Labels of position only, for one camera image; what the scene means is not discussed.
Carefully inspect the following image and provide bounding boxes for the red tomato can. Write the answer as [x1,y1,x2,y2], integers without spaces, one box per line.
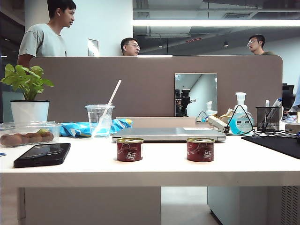
[186,137,215,163]
[116,137,144,162]

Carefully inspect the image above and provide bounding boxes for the beige monitor riser shelf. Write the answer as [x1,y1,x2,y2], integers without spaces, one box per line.
[116,116,196,128]

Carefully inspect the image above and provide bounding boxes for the brown desk partition panel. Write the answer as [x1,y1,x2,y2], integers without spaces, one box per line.
[29,54,284,123]

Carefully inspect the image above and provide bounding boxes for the silver closed laptop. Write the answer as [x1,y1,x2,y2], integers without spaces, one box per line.
[112,127,227,143]

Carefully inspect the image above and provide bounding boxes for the rectangular mirror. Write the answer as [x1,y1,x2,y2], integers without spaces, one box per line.
[174,72,218,117]

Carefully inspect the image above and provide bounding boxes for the clear plastic cup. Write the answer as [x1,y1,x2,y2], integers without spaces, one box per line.
[84,104,116,138]

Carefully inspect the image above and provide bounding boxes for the white stapler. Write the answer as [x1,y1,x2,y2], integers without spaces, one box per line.
[207,115,230,134]

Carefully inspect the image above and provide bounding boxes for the crumpled brown paper bag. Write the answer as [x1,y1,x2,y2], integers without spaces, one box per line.
[217,108,235,120]

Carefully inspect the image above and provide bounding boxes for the blue snack bag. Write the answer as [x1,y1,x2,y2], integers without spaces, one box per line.
[59,118,134,137]

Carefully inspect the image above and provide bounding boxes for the blue hand sanitizer bottle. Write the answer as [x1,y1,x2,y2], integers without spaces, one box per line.
[228,92,255,135]

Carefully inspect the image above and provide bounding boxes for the black smartphone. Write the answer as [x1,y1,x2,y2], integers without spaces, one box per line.
[13,142,71,168]

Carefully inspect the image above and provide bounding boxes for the black mesh pen holder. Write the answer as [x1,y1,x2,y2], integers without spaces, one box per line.
[255,106,282,132]

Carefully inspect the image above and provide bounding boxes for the white plant pot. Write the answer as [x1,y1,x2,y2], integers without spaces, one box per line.
[10,100,51,124]

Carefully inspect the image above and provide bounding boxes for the clear plastic fruit container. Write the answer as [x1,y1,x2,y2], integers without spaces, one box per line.
[0,121,62,148]

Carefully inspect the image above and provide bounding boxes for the white marker pen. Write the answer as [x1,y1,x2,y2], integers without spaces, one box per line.
[267,97,283,118]

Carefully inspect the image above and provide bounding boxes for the man with glasses olive shirt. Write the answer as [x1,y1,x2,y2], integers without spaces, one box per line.
[247,34,276,56]

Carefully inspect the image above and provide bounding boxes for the green leafy plant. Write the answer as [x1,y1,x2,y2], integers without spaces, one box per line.
[0,63,55,102]

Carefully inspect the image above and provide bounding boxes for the black mouse mat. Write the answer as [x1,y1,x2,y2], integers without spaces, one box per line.
[241,135,300,160]

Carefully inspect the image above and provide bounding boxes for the man in grey t-shirt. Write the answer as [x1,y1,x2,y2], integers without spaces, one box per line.
[16,0,77,69]

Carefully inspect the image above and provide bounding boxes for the black cable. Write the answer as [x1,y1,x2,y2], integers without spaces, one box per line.
[226,105,300,139]

